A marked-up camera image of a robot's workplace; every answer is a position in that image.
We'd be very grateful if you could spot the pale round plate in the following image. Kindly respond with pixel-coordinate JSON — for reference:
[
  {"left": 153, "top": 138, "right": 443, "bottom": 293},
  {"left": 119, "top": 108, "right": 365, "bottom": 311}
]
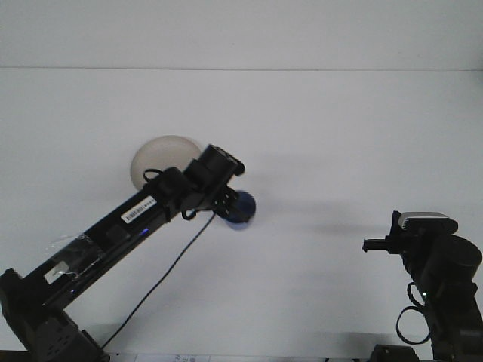
[{"left": 130, "top": 134, "right": 203, "bottom": 192}]

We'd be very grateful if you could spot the pale blue cup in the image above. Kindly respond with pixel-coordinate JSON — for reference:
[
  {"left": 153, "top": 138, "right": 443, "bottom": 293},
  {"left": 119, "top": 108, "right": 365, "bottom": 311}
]
[{"left": 225, "top": 189, "right": 258, "bottom": 232}]

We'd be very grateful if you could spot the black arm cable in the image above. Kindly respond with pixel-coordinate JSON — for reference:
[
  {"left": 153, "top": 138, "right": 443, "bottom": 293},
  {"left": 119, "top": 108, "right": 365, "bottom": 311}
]
[
  {"left": 395, "top": 282, "right": 432, "bottom": 345},
  {"left": 101, "top": 210, "right": 216, "bottom": 348}
]

